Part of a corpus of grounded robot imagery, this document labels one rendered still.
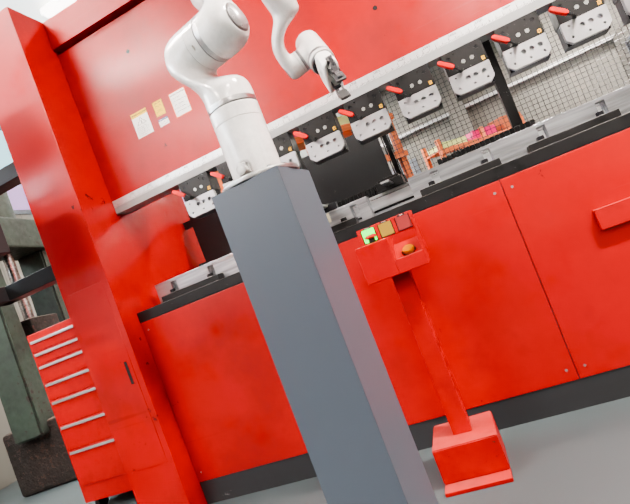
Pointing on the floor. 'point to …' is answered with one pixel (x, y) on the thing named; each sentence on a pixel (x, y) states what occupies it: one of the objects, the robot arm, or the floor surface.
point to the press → (21, 361)
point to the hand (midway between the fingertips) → (342, 86)
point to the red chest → (79, 412)
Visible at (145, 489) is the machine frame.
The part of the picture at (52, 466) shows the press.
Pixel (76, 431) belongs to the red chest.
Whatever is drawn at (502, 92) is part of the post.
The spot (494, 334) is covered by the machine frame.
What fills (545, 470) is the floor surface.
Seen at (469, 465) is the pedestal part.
